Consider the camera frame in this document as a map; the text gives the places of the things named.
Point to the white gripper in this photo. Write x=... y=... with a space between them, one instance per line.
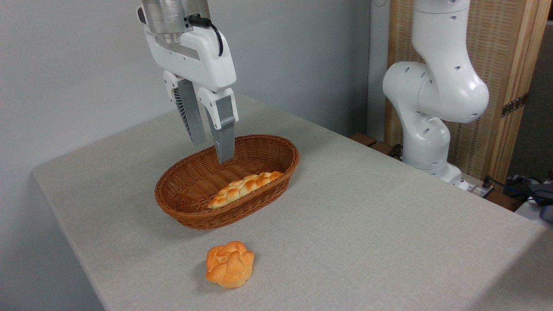
x=203 y=60

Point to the long braided bread loaf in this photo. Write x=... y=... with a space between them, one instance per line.
x=242 y=186

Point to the round knotted bread roll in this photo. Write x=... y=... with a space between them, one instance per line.
x=230 y=264

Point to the brown oval wicker basket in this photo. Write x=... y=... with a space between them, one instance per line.
x=194 y=181

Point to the brown wooden mounting blocks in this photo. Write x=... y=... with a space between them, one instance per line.
x=367 y=140

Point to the wooden woven folding screen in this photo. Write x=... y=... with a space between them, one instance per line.
x=501 y=52

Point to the dark metal screen hinge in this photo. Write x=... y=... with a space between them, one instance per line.
x=514 y=105

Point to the dark blue grey bag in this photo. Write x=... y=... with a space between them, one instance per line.
x=540 y=194

